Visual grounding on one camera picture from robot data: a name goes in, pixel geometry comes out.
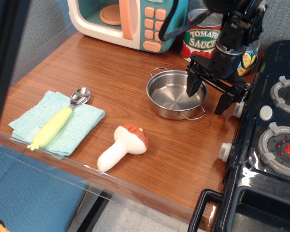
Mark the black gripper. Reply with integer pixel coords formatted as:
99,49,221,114
186,45,250,115

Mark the small stainless steel pot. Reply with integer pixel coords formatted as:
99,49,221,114
146,67,207,120

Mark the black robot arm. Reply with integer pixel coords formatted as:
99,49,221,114
186,0,267,115

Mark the teal toy microwave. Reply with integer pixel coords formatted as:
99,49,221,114
68,0,175,54

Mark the pineapple slices can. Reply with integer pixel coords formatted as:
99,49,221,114
237,40,260,76

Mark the tomato sauce can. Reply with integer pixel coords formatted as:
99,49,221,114
181,13,222,62

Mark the plush toy mushroom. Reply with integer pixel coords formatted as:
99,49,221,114
97,123,149,172

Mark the black toy stove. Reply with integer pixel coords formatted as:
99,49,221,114
188,40,290,232

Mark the light teal folded cloth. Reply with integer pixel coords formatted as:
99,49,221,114
9,91,105,157

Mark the clear acrylic table guard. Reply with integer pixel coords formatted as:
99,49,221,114
0,132,192,232

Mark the black braided cable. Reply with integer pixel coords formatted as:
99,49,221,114
158,0,213,42

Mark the spoon with yellow-green handle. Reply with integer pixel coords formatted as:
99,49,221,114
27,87,91,151

